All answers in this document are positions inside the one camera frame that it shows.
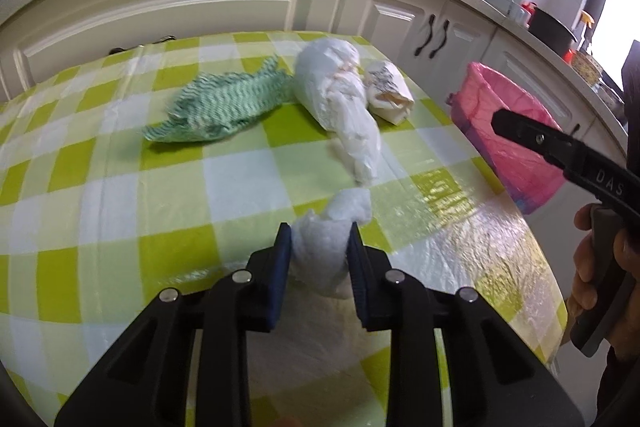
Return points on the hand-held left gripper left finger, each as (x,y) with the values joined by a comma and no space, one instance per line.
(280,277)

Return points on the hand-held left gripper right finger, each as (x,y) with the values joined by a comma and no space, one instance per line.
(362,282)

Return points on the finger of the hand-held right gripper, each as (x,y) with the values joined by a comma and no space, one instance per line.
(530,134)

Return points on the pink lined trash bin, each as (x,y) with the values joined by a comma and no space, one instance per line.
(500,157)

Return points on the white tissue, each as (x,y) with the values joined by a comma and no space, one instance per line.
(320,252)

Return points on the person's right forearm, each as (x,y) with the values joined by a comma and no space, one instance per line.
(622,387)

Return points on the person's right hand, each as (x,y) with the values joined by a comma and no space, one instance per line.
(585,272)

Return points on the woven basket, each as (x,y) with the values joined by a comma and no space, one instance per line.
(585,67)

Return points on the yellow spray bottle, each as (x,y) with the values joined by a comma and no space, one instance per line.
(586,29)

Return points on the white cup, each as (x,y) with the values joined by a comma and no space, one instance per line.
(517,12)

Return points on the crumpled paper wrapper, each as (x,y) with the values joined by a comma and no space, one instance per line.
(387,92)

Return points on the green checked tablecloth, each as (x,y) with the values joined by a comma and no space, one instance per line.
(125,207)

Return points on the green patterned cloth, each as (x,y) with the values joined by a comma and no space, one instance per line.
(220,102)

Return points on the white plastic bag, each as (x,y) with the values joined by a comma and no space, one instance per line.
(330,97)

